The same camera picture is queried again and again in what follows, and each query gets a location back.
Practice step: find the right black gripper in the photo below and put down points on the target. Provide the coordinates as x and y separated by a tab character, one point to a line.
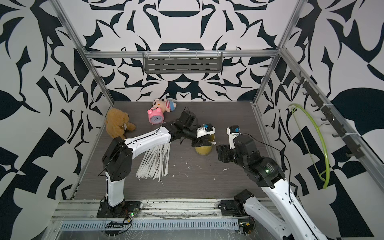
223	152

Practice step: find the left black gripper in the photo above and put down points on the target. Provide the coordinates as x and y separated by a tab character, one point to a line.
201	142

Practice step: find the eleventh white straw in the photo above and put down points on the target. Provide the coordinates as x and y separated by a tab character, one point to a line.
167	159

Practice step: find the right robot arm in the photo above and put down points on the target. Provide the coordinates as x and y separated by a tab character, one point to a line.
294	223

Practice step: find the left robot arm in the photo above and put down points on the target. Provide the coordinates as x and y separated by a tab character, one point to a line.
117	160

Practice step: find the yellow plastic cup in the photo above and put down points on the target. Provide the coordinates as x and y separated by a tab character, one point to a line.
205	150

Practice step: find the pink alarm clock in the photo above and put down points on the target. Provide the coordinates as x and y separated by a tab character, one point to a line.
155	116

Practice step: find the brown teddy bear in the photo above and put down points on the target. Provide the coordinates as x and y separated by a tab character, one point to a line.
117	123

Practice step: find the green plastic hanger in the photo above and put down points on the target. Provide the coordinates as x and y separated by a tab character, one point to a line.
325	174

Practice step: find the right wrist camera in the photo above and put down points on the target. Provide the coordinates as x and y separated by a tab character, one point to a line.
233	132

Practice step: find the white cable duct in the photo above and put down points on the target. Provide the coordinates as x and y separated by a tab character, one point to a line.
143	225

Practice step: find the grey slotted wall shelf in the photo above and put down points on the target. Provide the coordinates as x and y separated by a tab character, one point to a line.
183	62

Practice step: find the black wall hook rail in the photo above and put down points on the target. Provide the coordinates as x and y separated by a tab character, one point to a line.
330	115

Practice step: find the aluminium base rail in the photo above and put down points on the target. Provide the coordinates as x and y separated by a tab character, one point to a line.
177	209

